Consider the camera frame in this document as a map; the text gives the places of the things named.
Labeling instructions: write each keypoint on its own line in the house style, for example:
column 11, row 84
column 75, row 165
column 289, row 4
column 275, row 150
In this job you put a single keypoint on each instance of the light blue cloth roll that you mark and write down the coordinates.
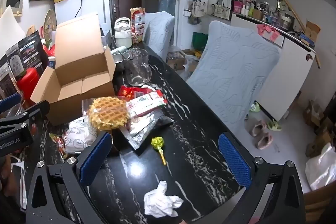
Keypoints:
column 118, row 51

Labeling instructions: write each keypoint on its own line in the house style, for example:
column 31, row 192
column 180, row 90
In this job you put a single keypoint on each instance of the green shopping bag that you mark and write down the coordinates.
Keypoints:
column 200, row 41

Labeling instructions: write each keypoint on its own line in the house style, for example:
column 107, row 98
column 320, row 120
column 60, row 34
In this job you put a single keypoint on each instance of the white foam board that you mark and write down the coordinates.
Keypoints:
column 9, row 32

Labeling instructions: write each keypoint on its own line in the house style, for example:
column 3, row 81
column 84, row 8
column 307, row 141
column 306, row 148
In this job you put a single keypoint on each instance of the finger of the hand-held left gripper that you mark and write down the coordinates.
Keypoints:
column 36, row 109
column 10, row 102

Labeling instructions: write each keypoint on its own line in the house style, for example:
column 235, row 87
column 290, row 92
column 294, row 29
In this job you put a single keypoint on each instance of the tall red white snack bag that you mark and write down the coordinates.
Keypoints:
column 137, row 24

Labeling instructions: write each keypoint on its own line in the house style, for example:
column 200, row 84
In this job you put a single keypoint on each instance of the pink fluffy slipper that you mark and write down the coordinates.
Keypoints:
column 263, row 141
column 258, row 127

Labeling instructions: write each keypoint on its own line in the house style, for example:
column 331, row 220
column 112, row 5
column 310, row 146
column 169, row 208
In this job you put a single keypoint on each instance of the wall intercom panel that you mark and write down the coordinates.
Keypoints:
column 11, row 2

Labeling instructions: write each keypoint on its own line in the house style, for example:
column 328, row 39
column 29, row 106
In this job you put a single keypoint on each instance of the white plastic bag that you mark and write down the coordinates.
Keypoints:
column 323, row 169

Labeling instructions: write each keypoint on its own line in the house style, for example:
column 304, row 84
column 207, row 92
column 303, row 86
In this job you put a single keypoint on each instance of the small white bottle blue label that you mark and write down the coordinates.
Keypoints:
column 51, row 62

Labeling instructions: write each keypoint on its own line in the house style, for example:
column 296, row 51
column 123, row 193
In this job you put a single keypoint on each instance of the green wrapped lollipop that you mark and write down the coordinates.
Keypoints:
column 157, row 142

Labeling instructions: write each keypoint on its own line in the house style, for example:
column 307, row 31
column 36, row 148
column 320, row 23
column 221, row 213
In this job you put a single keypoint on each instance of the small floor carton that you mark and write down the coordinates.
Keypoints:
column 176, row 60

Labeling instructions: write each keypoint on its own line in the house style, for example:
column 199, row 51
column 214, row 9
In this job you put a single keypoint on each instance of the row of cosmetics bottles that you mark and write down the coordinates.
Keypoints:
column 262, row 12

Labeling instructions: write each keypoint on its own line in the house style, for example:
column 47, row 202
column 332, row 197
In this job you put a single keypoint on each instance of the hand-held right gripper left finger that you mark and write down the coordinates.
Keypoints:
column 95, row 158

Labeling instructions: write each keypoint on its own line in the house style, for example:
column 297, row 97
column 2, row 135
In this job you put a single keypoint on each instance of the open carton on cabinet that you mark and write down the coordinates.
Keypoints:
column 311, row 32

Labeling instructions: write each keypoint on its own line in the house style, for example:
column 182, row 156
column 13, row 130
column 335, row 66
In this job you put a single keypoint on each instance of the white thermos jug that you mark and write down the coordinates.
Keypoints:
column 122, row 33

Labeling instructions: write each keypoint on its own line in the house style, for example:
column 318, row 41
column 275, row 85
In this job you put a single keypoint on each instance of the white refrigerator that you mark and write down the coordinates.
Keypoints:
column 92, row 3

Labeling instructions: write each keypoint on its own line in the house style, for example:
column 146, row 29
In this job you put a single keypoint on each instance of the clear glass pitcher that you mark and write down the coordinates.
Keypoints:
column 136, row 66

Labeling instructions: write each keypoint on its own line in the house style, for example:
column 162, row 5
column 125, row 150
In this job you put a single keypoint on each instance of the green slipper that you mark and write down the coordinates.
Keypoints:
column 274, row 125
column 254, row 107

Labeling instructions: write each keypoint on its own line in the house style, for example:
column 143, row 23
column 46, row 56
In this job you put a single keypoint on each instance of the brown cardboard box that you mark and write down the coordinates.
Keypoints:
column 78, row 48

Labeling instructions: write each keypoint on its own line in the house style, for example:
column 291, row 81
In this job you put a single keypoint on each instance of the red plastic bag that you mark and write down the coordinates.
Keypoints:
column 48, row 50

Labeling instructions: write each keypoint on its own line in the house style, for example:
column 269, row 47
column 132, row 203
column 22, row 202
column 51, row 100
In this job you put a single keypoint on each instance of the bamboo pole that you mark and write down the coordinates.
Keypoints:
column 288, row 6

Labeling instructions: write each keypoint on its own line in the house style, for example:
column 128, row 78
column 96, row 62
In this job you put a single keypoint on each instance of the black printed pouch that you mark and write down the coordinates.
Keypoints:
column 31, row 48

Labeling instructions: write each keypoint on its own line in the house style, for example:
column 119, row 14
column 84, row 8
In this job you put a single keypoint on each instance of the white bun packet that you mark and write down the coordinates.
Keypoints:
column 78, row 134

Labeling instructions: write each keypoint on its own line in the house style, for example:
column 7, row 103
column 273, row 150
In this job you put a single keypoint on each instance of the waffle in clear packet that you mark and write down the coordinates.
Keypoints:
column 109, row 112

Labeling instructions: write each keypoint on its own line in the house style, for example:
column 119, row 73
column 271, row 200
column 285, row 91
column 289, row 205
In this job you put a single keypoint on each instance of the pink red snack packet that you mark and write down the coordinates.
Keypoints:
column 147, row 103

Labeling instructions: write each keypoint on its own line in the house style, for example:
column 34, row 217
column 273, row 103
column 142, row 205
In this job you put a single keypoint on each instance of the crumpled white tissue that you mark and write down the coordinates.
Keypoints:
column 160, row 200

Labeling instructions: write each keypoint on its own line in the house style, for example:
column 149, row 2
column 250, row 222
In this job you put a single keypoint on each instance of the white cabinet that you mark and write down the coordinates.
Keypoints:
column 288, row 74

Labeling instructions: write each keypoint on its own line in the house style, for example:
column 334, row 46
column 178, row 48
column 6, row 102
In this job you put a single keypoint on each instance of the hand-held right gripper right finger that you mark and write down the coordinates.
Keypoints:
column 235, row 161

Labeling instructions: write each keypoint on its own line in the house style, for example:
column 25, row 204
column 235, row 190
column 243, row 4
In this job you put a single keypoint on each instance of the canvas tote bag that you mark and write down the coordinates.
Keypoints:
column 197, row 6

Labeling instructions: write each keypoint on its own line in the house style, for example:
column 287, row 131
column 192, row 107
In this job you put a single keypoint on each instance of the woven round plate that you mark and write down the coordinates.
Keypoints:
column 50, row 24

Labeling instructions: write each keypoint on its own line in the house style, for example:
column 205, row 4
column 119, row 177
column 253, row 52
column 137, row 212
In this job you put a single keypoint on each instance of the red lidded container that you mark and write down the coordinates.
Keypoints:
column 27, row 83

